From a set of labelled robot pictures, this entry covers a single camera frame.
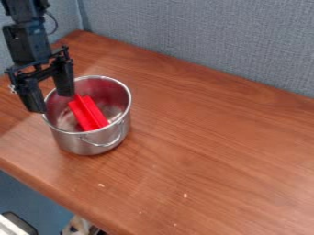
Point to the stainless steel pot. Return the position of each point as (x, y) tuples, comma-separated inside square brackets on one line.
[(113, 98)]

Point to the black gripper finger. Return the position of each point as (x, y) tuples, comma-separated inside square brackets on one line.
[(31, 95), (63, 77)]

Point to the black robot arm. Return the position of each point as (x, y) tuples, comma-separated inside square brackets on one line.
[(26, 11)]

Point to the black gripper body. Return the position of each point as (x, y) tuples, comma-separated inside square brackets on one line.
[(31, 52)]

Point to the red plastic block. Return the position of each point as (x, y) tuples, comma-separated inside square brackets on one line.
[(87, 113)]

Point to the white spotted object below table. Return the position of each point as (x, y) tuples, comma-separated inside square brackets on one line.
[(79, 227)]

